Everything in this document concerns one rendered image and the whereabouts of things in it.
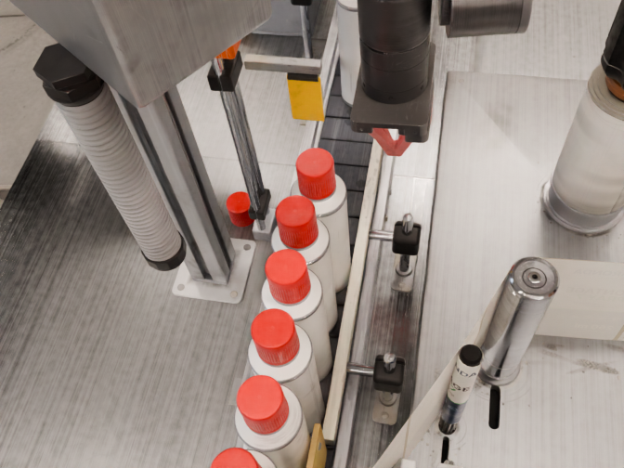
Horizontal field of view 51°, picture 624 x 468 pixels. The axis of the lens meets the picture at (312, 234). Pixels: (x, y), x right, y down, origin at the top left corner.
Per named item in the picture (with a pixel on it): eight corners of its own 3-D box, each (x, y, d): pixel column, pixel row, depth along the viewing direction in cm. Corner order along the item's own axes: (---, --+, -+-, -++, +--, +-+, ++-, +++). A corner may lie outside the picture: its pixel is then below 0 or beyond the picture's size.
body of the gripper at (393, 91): (435, 57, 60) (440, -11, 54) (426, 141, 55) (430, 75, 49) (366, 55, 61) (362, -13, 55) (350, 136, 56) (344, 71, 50)
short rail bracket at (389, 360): (399, 413, 69) (404, 374, 59) (341, 404, 70) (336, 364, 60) (403, 384, 71) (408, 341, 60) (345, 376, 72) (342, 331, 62)
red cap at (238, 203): (260, 219, 84) (256, 204, 81) (237, 230, 83) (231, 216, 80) (249, 201, 85) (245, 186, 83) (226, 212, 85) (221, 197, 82)
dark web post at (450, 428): (455, 436, 62) (483, 366, 47) (436, 434, 63) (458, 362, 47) (456, 419, 63) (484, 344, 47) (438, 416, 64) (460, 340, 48)
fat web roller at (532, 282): (519, 390, 64) (566, 306, 48) (472, 383, 65) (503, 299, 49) (519, 347, 67) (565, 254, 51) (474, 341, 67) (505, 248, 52)
